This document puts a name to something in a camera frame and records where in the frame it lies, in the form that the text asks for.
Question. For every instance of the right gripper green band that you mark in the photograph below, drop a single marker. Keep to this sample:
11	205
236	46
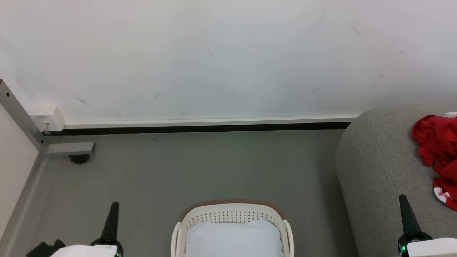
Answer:
412	241

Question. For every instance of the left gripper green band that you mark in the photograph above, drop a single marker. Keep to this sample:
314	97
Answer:
107	244

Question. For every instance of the red garment with striped trim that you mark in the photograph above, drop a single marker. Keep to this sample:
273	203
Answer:
437	142

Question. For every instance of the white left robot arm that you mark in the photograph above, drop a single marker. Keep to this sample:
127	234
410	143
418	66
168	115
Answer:
85	251

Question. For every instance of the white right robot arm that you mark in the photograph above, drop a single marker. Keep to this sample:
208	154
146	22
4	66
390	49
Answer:
432	248

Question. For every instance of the white laundry basket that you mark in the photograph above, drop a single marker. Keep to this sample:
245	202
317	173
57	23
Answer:
232	212

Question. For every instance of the grey fabric sofa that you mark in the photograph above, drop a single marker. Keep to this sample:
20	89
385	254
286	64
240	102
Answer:
378	171

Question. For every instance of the black caster wheel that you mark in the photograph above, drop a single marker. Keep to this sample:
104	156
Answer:
79	159

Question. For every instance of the light blue cloth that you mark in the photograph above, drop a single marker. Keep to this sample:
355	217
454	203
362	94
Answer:
232	239

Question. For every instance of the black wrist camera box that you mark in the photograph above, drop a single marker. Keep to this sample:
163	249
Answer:
44	249

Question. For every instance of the grey metal frame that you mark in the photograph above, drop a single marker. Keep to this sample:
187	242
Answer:
21	117

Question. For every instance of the white and black wall baseboard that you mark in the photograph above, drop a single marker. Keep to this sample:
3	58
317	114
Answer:
214	125

